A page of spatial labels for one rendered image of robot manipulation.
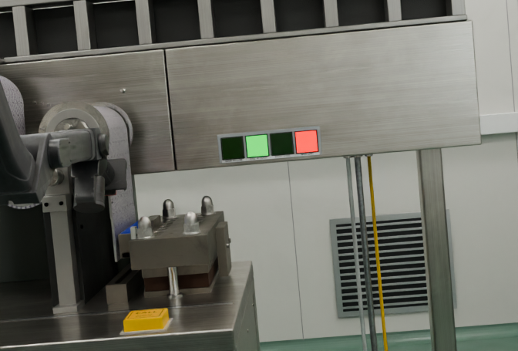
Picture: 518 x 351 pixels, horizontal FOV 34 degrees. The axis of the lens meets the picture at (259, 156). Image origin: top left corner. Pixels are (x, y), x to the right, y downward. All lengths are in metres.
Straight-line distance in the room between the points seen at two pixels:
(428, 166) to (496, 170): 2.28
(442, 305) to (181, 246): 0.85
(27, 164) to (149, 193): 3.37
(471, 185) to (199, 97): 2.63
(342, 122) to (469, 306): 2.65
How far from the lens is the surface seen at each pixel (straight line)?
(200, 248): 1.71
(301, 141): 2.04
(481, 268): 4.56
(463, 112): 2.09
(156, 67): 2.08
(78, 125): 1.75
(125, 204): 1.91
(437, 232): 2.26
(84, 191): 1.57
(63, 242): 1.76
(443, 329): 2.31
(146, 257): 1.73
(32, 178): 1.12
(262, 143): 2.04
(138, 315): 1.55
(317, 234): 4.43
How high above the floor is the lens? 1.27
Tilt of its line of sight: 3 degrees down
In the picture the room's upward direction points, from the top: 5 degrees counter-clockwise
